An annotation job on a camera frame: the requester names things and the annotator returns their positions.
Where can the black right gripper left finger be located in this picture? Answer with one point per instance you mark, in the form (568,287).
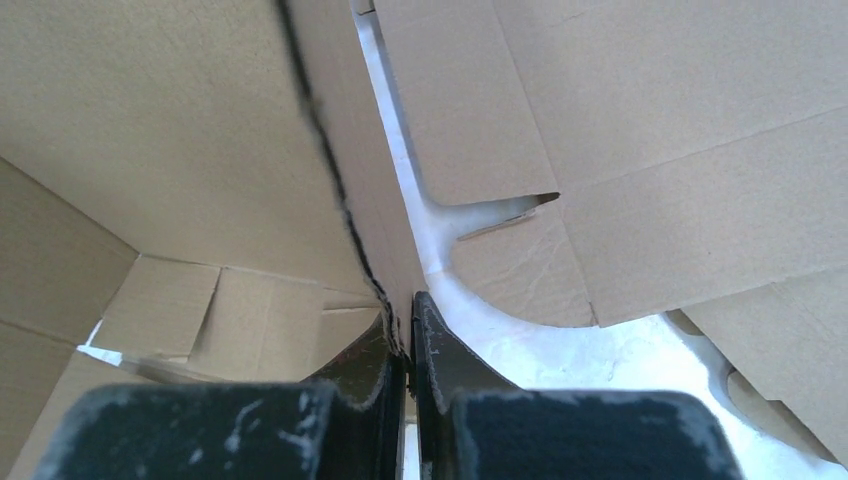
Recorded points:
(342,422)

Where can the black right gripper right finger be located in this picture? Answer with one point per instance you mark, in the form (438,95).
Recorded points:
(473,423)

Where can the large cardboard box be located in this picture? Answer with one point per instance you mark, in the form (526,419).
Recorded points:
(168,194)

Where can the stack of flat cardboard blanks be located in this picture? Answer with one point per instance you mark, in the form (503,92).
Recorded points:
(693,155)

